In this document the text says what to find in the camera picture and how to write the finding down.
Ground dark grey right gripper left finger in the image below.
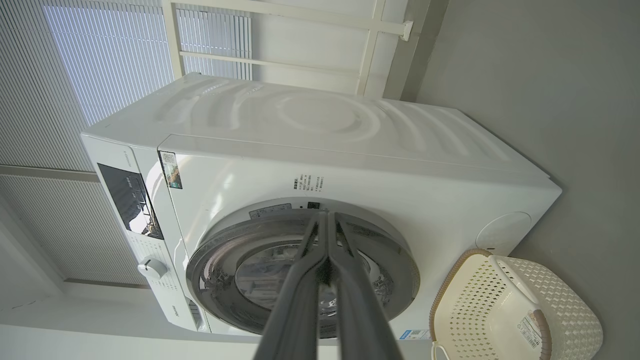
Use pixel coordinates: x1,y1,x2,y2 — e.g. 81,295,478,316
252,210,331,360

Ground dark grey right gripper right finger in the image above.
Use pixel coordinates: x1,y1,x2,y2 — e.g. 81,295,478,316
327,211,406,360

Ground round glass washing machine door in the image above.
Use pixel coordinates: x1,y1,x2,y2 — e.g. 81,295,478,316
186,209,421,340

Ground cream perforated laundry basket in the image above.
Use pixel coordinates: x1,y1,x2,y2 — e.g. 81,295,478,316
429,248,604,360

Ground white front-load washing machine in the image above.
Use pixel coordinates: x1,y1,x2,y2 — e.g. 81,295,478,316
80,72,563,346

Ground white washing machine dial knob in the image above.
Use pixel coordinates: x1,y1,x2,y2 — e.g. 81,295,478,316
137,257,169,280

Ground printed paper product label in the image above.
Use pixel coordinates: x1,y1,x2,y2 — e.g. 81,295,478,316
517,311,545,351

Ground black glossy display panel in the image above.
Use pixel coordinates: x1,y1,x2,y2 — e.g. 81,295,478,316
97,163,165,240

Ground round white filter cover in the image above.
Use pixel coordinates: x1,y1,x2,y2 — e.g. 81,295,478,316
475,211,532,257

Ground white metal railing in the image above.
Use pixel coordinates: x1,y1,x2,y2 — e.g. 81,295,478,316
161,0,415,97

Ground white window blinds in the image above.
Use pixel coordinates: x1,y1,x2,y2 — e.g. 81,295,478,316
0,0,253,286

